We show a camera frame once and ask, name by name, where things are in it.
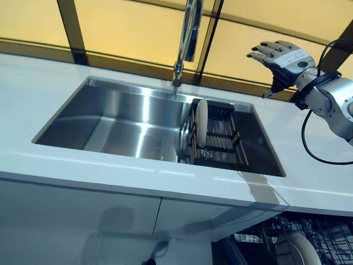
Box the chrome gooseneck kitchen faucet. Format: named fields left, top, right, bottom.
left=172, top=0, right=204, bottom=93

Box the black open dishwasher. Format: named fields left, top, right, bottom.
left=211, top=211, right=353, bottom=265

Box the wide white cabinet door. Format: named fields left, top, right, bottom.
left=0, top=178, right=162, bottom=238

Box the black wire dishwasher rack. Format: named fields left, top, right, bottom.
left=234, top=215, right=353, bottom=265

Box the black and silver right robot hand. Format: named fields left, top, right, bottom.
left=246, top=40, right=318, bottom=99

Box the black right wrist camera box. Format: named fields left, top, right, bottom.
left=292, top=91, right=310, bottom=110

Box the tilted black wire dishwasher basket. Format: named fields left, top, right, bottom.
left=322, top=220, right=353, bottom=265

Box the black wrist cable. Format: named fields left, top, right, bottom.
left=301, top=38, right=353, bottom=166

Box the stainless steel kitchen sink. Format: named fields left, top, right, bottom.
left=31, top=76, right=287, bottom=178

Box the black dish drying rack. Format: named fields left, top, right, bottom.
left=180, top=98, right=250, bottom=166

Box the cream round ceramic plate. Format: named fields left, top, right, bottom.
left=274, top=231, right=322, bottom=265
left=195, top=98, right=209, bottom=147

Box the narrow white cabinet door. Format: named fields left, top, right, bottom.
left=153, top=197, right=289, bottom=243

